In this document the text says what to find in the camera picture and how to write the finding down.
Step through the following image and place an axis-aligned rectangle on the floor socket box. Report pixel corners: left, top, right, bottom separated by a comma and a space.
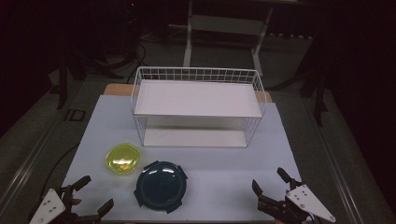
64, 108, 87, 122

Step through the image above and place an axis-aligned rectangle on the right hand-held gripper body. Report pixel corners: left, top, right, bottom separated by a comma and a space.
257, 184, 337, 224

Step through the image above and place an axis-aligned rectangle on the black floor cable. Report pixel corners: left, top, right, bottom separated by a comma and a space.
125, 38, 148, 84
38, 142, 81, 202

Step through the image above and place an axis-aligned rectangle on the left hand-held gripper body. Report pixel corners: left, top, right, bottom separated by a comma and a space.
28, 185, 102, 224

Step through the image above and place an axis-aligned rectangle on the white wire shelf rack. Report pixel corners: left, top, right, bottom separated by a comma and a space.
130, 65, 268, 148

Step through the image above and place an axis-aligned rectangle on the yellow-green lidded plastic container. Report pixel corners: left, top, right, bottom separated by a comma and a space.
105, 142, 142, 176

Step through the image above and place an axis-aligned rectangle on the black stand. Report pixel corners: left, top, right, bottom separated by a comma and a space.
298, 60, 330, 127
56, 54, 82, 110

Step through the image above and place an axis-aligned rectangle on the white metal frame stand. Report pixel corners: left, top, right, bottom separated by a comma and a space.
182, 0, 275, 77

